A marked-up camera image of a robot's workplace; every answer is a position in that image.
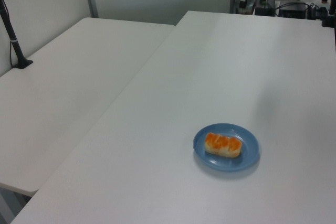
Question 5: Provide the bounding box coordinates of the orange glazed bread loaf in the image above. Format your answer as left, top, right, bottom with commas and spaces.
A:
204, 132, 243, 157

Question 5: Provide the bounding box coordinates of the blue round plate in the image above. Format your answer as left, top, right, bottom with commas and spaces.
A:
193, 122, 261, 174

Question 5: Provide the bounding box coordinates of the black electronics box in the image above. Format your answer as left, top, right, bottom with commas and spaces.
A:
277, 2, 308, 19

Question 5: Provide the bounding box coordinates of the black box with green light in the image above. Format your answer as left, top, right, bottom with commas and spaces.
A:
255, 0, 276, 17

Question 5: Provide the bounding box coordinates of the black upright clamp stand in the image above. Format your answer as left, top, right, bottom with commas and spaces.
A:
321, 0, 336, 28

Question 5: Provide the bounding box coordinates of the white side table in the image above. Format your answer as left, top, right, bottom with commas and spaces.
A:
0, 17, 176, 197

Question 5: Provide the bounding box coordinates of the black cable bundle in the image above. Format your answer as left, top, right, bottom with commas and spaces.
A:
306, 3, 329, 20

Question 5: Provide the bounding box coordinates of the black slanted camera stand pole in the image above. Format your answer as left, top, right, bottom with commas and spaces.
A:
0, 0, 34, 70

